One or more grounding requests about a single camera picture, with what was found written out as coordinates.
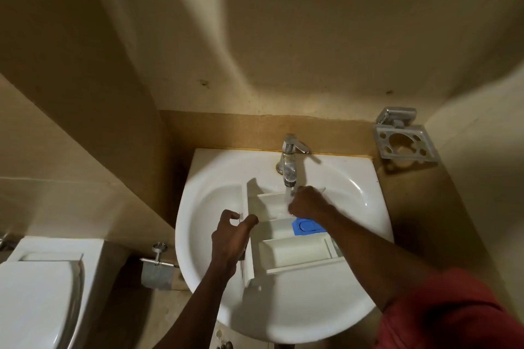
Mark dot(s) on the chrome basin faucet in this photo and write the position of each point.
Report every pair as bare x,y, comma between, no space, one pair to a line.
290,160

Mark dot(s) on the white detergent drawer tray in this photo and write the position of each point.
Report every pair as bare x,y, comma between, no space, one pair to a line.
286,238

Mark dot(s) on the white ceramic wash basin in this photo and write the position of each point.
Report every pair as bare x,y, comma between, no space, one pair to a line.
286,279

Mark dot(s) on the person's left hand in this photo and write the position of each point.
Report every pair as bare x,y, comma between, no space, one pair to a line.
227,242

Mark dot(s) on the white toilet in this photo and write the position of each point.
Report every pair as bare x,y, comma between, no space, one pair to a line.
45,291

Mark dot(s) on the chrome toilet paper holder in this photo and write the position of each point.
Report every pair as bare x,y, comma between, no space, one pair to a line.
157,269

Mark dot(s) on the metal wall toothbrush holder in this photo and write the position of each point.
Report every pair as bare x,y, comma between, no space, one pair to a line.
403,138

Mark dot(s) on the person's right hand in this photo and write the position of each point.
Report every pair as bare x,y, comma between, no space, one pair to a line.
307,203

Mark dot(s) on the red shirt sleeve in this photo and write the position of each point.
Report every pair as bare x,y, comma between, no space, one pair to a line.
450,312

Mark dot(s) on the blue siphon cap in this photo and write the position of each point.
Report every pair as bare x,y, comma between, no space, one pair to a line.
307,226

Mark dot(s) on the person's left thumb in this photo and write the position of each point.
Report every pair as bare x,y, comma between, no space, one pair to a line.
229,216

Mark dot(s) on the person's left forearm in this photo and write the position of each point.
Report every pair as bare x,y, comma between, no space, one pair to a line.
196,308

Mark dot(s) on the person's right forearm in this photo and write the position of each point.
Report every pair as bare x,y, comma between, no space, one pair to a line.
368,254

